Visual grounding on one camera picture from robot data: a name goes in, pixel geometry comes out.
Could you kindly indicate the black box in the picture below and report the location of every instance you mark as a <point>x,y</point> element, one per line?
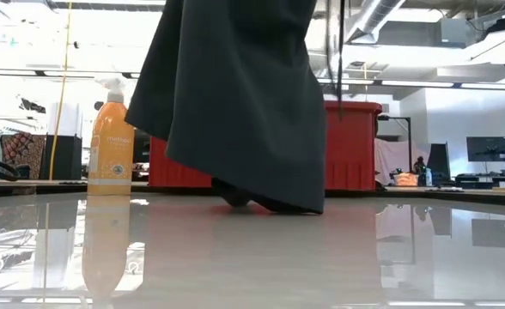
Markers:
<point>63,159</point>

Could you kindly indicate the black metal stand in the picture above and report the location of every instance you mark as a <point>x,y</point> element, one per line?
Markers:
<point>396,117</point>

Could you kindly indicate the small orange object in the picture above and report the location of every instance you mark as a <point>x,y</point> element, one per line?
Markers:
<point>405,180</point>

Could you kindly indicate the silver ceiling duct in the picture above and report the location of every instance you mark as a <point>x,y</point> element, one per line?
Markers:
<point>372,17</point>

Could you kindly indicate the black aluminium table frame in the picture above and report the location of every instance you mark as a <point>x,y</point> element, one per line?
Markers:
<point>42,191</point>

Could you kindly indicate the black office chair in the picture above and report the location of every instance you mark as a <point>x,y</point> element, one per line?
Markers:
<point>438,161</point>

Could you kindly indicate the pink cloth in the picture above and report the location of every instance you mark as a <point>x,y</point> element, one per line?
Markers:
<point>394,159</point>

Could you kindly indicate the black computer monitor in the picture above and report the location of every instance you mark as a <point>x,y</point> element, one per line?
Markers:
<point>488,149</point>

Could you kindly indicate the red plastic bin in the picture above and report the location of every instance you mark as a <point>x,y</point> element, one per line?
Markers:
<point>351,146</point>

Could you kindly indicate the red patterned cloth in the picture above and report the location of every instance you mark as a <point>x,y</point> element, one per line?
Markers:
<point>20,150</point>

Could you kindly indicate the dark navy garment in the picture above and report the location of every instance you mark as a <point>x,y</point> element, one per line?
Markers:
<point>244,107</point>

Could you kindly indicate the orange spray bottle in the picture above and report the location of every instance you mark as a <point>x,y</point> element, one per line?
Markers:
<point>111,150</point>

